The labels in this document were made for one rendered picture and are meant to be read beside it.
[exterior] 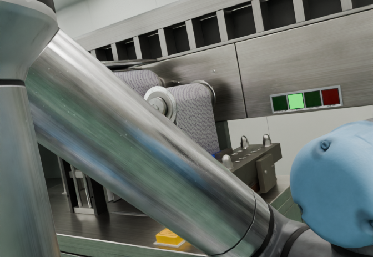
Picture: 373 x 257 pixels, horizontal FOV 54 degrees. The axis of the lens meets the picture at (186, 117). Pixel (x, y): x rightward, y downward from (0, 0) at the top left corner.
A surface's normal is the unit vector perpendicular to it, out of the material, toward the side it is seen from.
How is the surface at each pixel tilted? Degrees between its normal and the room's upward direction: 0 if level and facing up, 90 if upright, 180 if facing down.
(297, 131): 90
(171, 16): 90
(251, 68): 90
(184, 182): 93
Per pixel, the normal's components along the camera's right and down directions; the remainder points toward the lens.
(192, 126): 0.80, -0.10
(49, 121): 0.10, 0.48
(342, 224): -0.83, 0.18
